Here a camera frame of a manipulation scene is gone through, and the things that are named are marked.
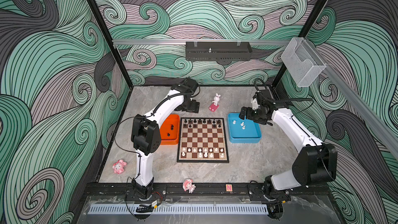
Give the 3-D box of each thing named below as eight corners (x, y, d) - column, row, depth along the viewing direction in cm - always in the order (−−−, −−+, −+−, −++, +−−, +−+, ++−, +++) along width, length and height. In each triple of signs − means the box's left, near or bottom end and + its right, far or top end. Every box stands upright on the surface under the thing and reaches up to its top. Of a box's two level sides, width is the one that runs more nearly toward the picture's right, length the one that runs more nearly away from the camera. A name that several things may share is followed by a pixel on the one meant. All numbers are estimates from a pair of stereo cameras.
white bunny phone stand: (209, 110, 108) (210, 103, 101) (214, 100, 114) (216, 93, 107) (215, 113, 106) (216, 105, 100) (220, 102, 112) (222, 95, 106)
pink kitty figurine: (113, 173, 81) (110, 172, 78) (117, 162, 85) (114, 159, 82) (124, 173, 81) (121, 172, 78) (127, 162, 85) (125, 159, 82)
